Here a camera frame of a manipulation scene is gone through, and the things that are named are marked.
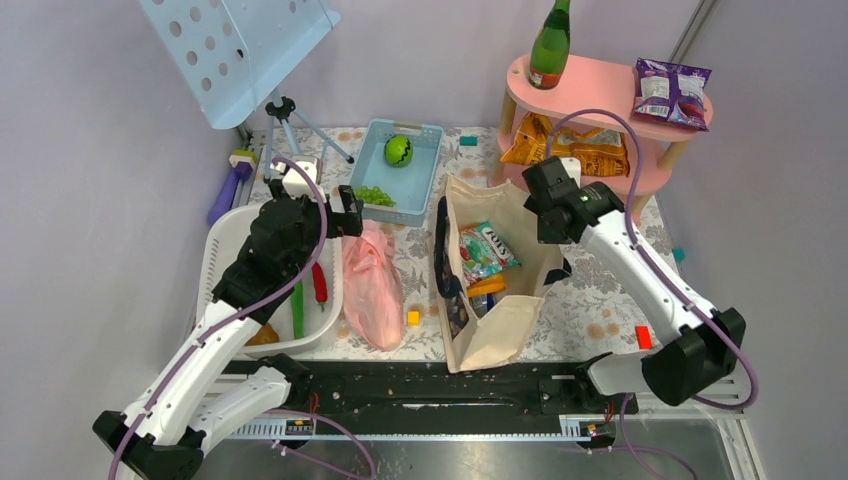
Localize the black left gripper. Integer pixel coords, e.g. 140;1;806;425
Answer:
273;179;363;278

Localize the yellow small block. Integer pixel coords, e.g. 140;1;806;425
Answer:
406;310;421;327

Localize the red chili pepper toy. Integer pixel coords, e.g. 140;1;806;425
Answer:
311;262;329;312

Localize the green cucumber toy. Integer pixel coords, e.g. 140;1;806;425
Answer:
288;282;305;339

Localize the green toy watermelon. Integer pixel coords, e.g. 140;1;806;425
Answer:
383;135;413;168

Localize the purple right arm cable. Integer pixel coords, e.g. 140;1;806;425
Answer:
544;108;761;412

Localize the purple dumbbell toy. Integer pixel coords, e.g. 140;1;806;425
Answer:
206;149;258;227

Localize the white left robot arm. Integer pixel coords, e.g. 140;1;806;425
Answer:
93;185;363;479

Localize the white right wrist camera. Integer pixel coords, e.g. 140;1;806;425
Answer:
559;157;582;186

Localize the light blue perforated basket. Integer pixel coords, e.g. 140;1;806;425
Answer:
348;119;444;227

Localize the light blue music stand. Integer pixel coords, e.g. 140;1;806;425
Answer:
140;0;340;153

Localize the orange yellow packet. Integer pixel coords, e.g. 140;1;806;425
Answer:
467;273;507;297

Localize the green grapes bunch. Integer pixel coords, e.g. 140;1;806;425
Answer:
355;185;396;208

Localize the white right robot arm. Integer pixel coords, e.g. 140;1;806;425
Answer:
522;157;751;412

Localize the beige floral canvas tote bag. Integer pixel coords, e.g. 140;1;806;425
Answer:
433;175;571;373

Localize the red orange small block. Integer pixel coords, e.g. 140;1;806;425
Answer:
634;325;654;350

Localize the colourful candy packet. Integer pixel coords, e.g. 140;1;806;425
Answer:
459;222;520;285

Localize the orange printed snack bag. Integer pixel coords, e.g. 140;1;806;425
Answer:
500;113;631;177

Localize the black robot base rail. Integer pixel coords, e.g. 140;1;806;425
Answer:
225;357;637;439

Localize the pink plastic grocery bag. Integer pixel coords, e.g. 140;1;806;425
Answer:
342;220;405;351

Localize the green glass bottle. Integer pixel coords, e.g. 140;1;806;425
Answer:
528;0;571;90

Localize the white plastic tub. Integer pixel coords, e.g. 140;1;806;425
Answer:
195;204;343;359

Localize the purple snack packet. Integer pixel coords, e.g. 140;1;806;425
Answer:
632;58;712;131

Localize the orange toy food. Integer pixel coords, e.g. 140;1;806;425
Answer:
245;323;280;346

